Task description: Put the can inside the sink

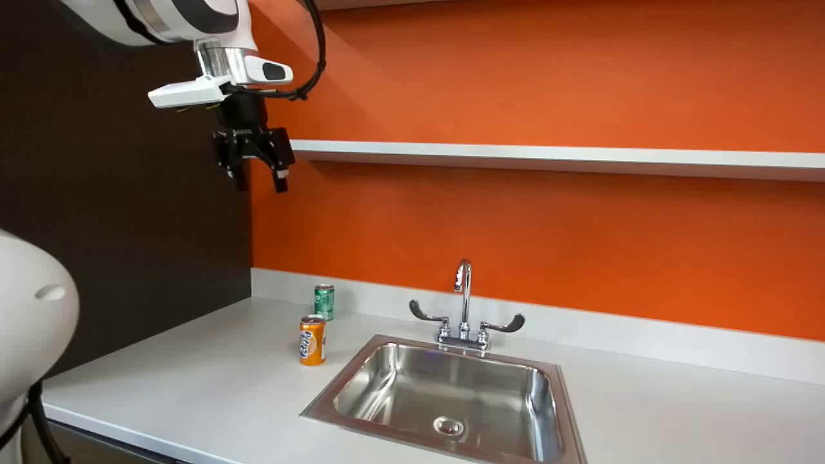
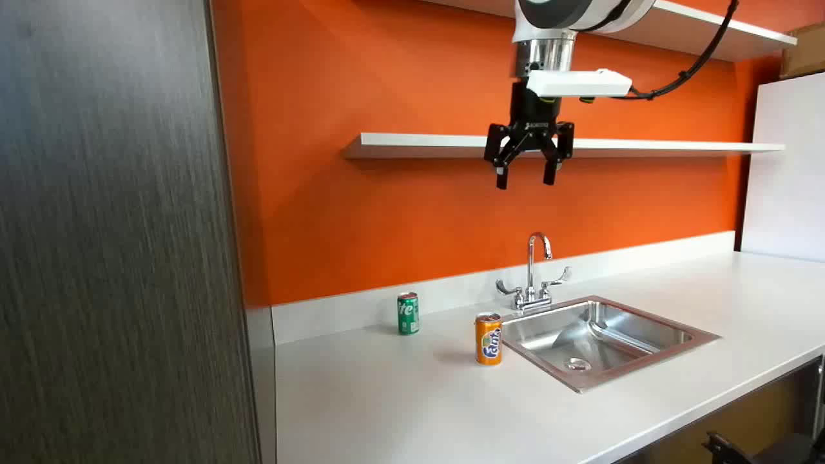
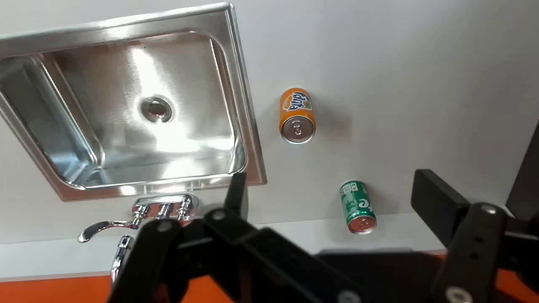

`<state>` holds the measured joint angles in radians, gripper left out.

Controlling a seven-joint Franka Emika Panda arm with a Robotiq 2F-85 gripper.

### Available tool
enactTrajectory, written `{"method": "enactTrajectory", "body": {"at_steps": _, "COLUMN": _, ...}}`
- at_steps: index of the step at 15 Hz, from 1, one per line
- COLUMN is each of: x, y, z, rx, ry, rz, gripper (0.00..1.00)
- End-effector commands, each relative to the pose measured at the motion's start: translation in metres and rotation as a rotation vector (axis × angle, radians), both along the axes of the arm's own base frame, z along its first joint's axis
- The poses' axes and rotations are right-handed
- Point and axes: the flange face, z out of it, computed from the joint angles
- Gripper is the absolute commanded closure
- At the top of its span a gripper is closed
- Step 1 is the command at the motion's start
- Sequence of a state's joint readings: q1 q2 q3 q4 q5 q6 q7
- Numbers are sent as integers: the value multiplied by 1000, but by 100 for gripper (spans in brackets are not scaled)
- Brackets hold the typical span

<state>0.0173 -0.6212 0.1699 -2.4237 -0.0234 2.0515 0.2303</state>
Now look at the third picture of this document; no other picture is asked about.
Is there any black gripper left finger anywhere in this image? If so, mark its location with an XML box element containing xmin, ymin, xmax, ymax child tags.
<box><xmin>107</xmin><ymin>170</ymin><xmax>363</xmax><ymax>303</ymax></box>

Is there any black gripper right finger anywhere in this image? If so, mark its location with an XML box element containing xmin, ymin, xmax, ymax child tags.
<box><xmin>409</xmin><ymin>166</ymin><xmax>539</xmax><ymax>303</ymax></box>

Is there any orange soda can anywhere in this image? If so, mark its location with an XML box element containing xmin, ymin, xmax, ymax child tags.
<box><xmin>277</xmin><ymin>86</ymin><xmax>318</xmax><ymax>146</ymax></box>

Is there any green soda can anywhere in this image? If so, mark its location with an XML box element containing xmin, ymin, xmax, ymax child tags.
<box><xmin>338</xmin><ymin>178</ymin><xmax>377</xmax><ymax>236</ymax></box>

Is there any stainless steel sink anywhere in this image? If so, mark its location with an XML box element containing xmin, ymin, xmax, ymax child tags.
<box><xmin>0</xmin><ymin>2</ymin><xmax>267</xmax><ymax>202</ymax></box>

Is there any chrome faucet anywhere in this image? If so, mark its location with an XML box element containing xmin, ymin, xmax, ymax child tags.
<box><xmin>75</xmin><ymin>192</ymin><xmax>200</xmax><ymax>283</ymax></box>

